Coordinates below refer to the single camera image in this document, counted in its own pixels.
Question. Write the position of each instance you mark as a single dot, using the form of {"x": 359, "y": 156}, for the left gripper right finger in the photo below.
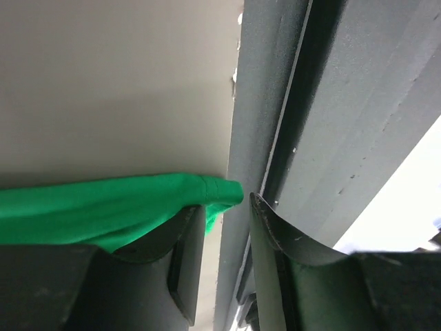
{"x": 301, "y": 284}

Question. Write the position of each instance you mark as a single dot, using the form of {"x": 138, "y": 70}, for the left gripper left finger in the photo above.
{"x": 150, "y": 284}

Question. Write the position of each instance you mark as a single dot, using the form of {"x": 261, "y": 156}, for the green t shirt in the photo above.
{"x": 110, "y": 213}

